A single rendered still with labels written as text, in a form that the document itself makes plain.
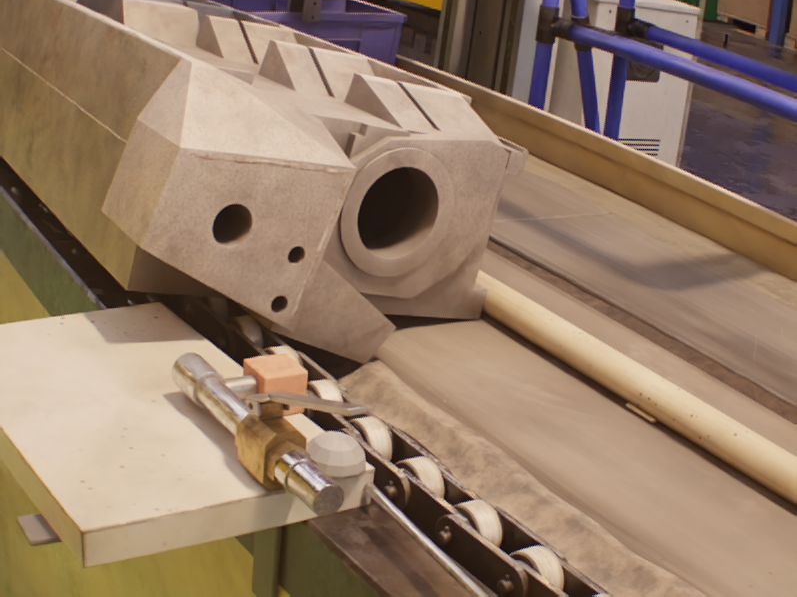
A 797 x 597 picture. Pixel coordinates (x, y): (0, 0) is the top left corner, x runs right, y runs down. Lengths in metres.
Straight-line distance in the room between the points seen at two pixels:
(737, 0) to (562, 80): 9.04
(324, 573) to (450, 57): 2.62
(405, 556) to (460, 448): 0.21
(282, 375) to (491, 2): 2.51
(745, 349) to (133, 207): 0.64
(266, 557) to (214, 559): 0.10
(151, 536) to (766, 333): 0.78
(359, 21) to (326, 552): 1.40
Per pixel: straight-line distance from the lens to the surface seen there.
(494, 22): 3.28
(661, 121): 3.26
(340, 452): 0.79
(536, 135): 1.86
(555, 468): 0.95
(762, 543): 0.91
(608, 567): 0.85
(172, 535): 0.74
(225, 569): 0.93
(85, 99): 1.16
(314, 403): 0.71
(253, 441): 0.76
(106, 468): 0.78
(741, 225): 1.58
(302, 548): 0.81
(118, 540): 0.73
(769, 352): 1.27
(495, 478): 0.93
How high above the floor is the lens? 1.18
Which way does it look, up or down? 19 degrees down
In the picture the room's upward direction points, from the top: 8 degrees clockwise
